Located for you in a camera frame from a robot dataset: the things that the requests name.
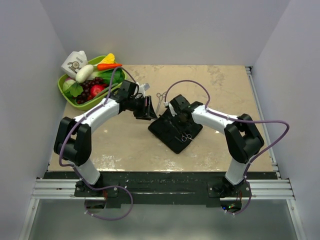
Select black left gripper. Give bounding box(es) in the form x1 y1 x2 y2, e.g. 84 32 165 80
128 95 158 121

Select silver straight hair scissors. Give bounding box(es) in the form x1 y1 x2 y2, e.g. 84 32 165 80
155 91 167 114

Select black zip tool case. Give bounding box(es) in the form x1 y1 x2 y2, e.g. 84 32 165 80
148 109 203 154

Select silver thinning scissors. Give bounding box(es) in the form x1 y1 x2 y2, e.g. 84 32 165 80
174 133 194 143

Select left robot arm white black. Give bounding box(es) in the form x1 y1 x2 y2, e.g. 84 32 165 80
53 80 157 196

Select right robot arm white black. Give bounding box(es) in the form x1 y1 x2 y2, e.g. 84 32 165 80
164 94 265 197

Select red toy fruit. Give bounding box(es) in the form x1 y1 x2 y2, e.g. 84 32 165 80
90 84 105 98

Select yellow toy pepper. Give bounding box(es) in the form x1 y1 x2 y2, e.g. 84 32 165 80
99 53 116 64

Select orange toy carrot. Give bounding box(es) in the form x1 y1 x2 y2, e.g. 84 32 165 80
96 63 123 72

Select purple toy grapes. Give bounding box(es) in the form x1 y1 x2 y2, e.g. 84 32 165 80
76 77 104 105

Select white toy radish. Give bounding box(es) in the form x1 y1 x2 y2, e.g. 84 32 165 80
75 64 94 84

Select green plastic tray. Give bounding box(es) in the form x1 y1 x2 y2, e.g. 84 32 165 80
57 55 122 111

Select green toy leafy vegetable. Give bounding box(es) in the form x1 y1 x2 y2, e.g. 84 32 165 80
62 79 83 97

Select white paper bag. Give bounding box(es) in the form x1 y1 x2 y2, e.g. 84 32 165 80
61 50 88 79

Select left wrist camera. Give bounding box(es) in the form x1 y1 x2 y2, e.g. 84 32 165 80
137 83 150 95

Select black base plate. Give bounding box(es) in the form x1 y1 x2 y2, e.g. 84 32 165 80
43 171 279 209

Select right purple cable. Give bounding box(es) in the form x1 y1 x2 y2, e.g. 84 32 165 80
163 79 291 216

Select aluminium frame rail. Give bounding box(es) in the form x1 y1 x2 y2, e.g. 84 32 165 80
18 178 78 240

